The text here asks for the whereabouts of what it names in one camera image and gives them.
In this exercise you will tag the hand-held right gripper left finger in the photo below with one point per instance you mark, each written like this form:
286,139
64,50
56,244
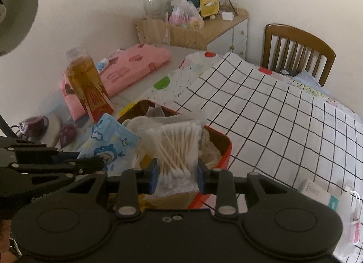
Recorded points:
154,175

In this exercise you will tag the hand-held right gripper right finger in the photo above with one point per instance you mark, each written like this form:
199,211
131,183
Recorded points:
200,175

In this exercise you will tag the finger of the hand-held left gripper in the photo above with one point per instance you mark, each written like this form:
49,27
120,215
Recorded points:
34,153
85,165

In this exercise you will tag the cotton swab pack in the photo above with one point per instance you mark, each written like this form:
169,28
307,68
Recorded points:
175,149

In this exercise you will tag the red tin box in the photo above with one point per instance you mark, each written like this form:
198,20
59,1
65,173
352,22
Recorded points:
225,149

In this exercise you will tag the maroon cloth pouch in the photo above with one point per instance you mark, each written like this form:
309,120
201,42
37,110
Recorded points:
32,125
68,135

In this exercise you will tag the translucent plastic bag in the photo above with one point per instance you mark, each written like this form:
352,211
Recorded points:
187,118

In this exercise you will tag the yellow liquid bottle red label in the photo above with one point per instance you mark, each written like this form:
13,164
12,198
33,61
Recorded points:
85,81

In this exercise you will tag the white black checked tablecloth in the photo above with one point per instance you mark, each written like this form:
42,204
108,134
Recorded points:
269,124

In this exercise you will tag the white sheet with coloured dots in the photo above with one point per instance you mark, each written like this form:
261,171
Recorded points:
175,81

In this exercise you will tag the small blue white tube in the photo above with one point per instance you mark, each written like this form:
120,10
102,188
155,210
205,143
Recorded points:
102,64

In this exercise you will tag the pink printed cloth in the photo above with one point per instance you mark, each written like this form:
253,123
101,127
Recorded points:
133,61

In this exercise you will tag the white teal tissue pack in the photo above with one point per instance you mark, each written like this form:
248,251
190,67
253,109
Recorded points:
314,192

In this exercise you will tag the blue seat cushion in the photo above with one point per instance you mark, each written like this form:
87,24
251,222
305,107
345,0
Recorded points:
309,78

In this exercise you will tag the small wooden side cabinet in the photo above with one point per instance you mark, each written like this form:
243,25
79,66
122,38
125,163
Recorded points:
224,28

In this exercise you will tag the clear plastic pouch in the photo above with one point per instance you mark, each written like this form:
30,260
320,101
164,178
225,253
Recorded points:
347,212

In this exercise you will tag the plastic bag of pink things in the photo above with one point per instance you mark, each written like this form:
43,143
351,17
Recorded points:
184,17

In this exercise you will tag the small white box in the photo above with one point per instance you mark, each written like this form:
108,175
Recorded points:
227,16

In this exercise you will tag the small pink white item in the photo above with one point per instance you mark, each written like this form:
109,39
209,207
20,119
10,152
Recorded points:
357,233

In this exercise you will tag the yellow tissue box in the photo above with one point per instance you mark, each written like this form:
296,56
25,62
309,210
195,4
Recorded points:
209,3

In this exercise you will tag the brown wooden chair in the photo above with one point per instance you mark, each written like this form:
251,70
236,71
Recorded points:
297,31

